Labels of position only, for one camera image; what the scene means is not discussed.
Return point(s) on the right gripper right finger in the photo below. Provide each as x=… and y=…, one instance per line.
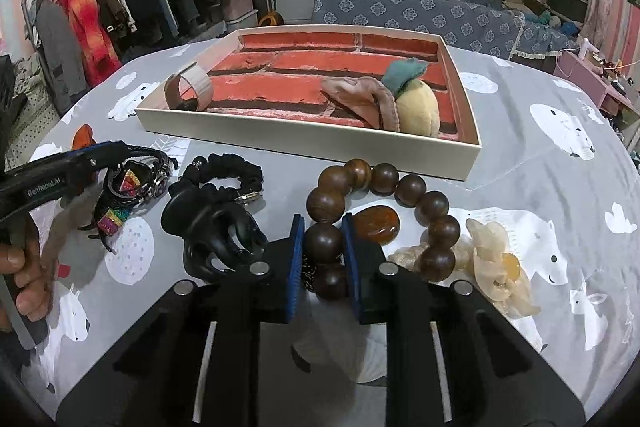
x=452, y=358

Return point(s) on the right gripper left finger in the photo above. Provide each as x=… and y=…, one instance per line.
x=192, y=359

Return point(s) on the orange fabric scrunchie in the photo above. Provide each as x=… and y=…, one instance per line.
x=83, y=138

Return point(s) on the cream braided flower hairband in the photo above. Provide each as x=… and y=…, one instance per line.
x=481, y=252

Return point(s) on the black claw hair clip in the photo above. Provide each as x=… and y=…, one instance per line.
x=219, y=235

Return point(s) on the black ruffled scrunchie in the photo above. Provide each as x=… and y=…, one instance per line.
x=221, y=178

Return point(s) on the rainbow woven hair clip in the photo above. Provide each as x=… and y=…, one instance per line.
x=105, y=223

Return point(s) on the person left hand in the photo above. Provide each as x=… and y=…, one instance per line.
x=30, y=274

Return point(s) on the grey coat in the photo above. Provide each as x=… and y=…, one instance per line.
x=62, y=54

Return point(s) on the orange red coat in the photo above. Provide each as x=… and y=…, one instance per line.
x=98, y=55

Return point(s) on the amber brown hair clip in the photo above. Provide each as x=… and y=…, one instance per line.
x=377, y=224

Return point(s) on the polar bear grey tablecloth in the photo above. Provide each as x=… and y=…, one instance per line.
x=551, y=171

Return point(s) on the beige tray red lining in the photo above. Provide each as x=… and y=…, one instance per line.
x=267, y=95

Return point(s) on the storage boxes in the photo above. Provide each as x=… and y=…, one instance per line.
x=239, y=14

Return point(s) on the pink side table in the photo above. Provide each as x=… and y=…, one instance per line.
x=571, y=68

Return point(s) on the bed with blue cover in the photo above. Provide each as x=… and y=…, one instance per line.
x=480, y=26

